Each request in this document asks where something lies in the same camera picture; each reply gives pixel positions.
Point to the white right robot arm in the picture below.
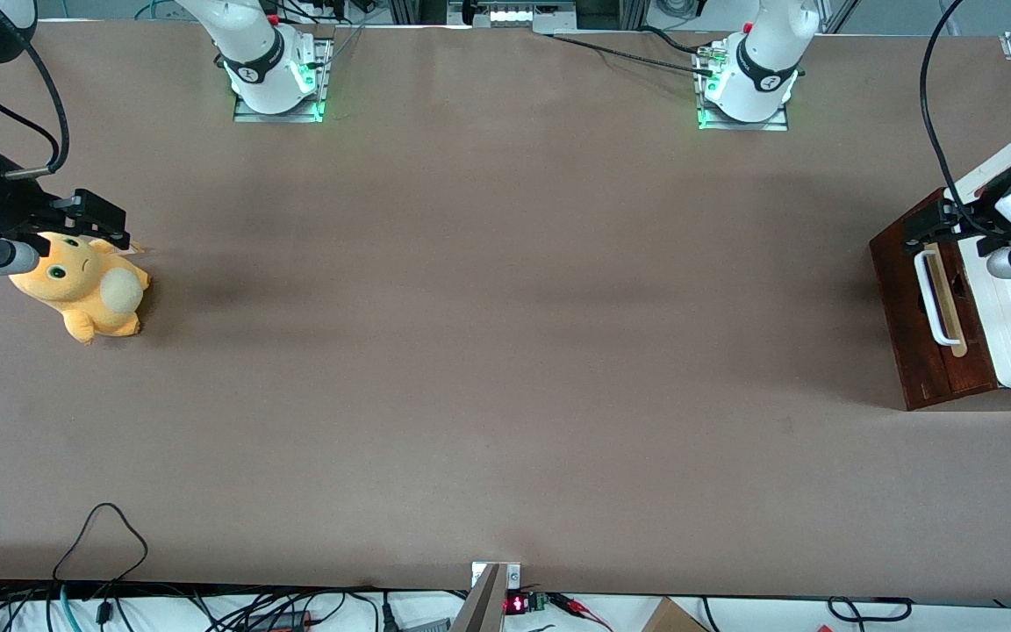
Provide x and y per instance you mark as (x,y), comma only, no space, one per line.
(260,61)

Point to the white multi-socket strip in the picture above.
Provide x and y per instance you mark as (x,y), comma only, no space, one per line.
(514,15)

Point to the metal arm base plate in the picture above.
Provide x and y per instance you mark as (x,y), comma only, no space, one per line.
(247,115)
(777,122)

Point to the red LED display module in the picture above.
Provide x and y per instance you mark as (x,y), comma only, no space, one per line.
(519,604)

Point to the orange plush toy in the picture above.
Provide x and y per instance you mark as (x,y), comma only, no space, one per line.
(93,298)

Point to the aluminium camera mount post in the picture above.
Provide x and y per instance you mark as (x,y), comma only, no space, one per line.
(481,606)

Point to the brown cardboard piece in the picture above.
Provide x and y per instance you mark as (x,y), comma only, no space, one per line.
(672,619)

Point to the black power adapter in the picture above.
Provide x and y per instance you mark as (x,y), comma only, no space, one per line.
(282,621)

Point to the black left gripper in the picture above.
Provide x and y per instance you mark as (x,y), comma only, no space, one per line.
(964,215)

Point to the red clip leads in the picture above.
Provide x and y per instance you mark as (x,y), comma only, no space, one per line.
(580,610)

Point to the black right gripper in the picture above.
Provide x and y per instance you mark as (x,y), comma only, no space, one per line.
(10,204)

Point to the plain dark brown drawer front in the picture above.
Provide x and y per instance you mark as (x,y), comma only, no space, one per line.
(979,373)

